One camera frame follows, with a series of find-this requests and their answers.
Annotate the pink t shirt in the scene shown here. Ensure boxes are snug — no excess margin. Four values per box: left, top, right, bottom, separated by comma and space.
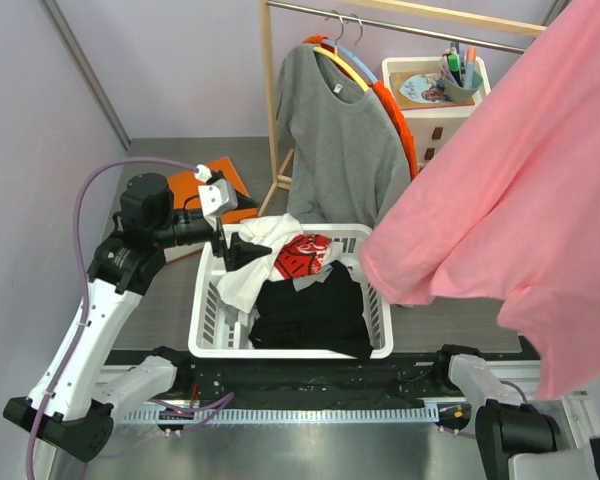
361, 1, 600, 399

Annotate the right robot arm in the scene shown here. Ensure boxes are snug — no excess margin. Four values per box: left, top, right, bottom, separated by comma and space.
431, 345, 600, 479

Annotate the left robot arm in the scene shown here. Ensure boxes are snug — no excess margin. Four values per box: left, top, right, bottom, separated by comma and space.
3, 171, 271, 463

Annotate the yellow hanger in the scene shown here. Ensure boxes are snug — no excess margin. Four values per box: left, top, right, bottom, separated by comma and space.
313, 45, 369, 92

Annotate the blue hanger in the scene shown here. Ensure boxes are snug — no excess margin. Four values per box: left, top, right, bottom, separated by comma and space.
326, 10, 378, 84

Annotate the white garment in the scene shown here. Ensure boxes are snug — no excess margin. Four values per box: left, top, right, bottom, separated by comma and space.
214, 212, 334, 315

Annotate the orange binder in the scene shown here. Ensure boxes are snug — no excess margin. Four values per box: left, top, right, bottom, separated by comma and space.
162, 156, 259, 265

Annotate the red printed garment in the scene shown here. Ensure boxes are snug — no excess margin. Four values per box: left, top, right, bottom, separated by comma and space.
272, 234, 331, 281

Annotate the white laundry basket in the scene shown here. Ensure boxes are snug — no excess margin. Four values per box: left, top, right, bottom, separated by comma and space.
188, 224, 394, 360

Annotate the black garment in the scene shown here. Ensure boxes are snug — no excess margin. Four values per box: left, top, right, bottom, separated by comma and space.
249, 261, 373, 360

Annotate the grey sweatshirt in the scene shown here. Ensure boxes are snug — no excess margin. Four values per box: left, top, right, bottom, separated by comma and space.
276, 44, 411, 228

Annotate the wooden clothes rack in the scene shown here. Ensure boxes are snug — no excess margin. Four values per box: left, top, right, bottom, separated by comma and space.
257, 0, 551, 218

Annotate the picture card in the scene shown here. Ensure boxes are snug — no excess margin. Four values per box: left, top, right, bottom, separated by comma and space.
389, 71, 475, 110

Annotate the white drawer unit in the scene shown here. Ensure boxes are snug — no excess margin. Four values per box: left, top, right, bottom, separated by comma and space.
382, 57, 491, 167

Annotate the green pen cup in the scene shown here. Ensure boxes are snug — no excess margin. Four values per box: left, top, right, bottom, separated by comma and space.
439, 57, 484, 105

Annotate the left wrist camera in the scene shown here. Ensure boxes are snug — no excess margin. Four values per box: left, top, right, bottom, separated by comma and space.
193, 164, 237, 229

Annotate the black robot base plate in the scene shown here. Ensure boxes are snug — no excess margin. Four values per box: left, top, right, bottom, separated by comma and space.
157, 351, 461, 411

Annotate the slotted cable duct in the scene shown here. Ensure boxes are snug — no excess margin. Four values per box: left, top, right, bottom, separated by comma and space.
120, 404, 439, 426

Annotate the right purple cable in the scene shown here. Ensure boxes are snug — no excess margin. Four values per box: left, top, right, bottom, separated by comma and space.
449, 379, 531, 441

